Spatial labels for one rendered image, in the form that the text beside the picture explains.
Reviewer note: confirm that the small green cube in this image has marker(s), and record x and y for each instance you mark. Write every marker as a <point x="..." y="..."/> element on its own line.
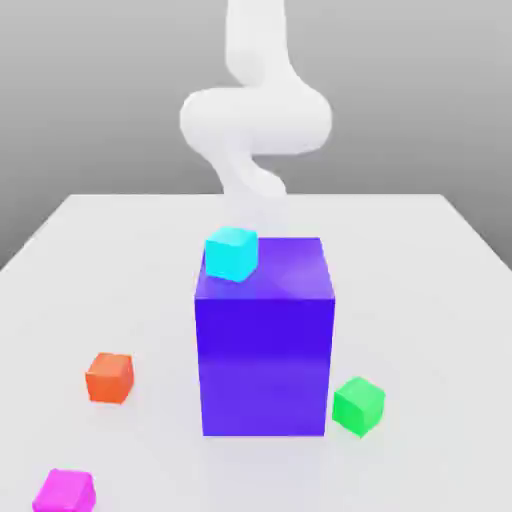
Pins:
<point x="358" y="406"/>

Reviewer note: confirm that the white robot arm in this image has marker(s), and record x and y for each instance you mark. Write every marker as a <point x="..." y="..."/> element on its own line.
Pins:
<point x="256" y="116"/>

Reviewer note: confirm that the small orange cube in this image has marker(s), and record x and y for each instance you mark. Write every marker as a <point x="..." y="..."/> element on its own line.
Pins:
<point x="108" y="379"/>

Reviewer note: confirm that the small magenta cube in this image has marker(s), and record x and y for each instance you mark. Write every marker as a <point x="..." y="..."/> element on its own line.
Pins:
<point x="64" y="492"/>

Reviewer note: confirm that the small cyan cube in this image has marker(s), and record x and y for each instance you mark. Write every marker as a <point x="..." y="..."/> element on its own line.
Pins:
<point x="230" y="256"/>

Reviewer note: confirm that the large purple box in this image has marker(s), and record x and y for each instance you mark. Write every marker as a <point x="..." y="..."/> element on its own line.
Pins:
<point x="264" y="360"/>

